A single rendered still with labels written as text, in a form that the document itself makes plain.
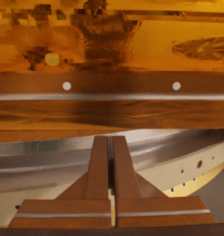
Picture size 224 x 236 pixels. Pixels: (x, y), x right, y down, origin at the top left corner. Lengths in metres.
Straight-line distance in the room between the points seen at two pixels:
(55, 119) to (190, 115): 0.20
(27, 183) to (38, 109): 0.10
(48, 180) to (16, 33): 0.18
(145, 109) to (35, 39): 0.17
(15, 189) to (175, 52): 0.25
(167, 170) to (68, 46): 0.22
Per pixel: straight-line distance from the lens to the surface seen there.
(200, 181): 0.42
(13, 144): 0.25
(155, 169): 0.25
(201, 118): 0.29
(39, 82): 0.26
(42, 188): 0.22
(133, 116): 0.26
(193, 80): 0.27
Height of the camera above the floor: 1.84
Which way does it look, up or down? 16 degrees down
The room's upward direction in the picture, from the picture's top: straight up
